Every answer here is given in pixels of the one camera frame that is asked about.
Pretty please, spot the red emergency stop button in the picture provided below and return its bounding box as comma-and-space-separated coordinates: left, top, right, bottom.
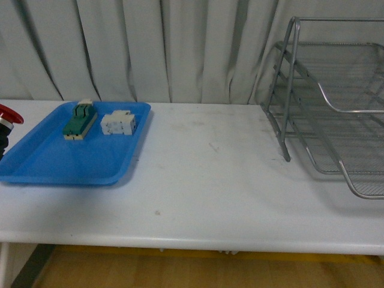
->
1, 104, 24, 159

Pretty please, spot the white circuit breaker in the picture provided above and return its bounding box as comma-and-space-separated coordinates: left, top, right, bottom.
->
100, 110, 137, 135

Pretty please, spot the white curtain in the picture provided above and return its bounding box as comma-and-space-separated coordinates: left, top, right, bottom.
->
1, 1, 383, 104

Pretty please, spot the blue plastic tray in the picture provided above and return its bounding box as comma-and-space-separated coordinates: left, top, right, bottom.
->
1, 102, 151, 185

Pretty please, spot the silver rack frame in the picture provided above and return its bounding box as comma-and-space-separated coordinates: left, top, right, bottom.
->
262, 16, 383, 161

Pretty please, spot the green knife switch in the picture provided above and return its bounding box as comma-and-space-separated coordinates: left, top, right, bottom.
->
62, 99, 98, 140

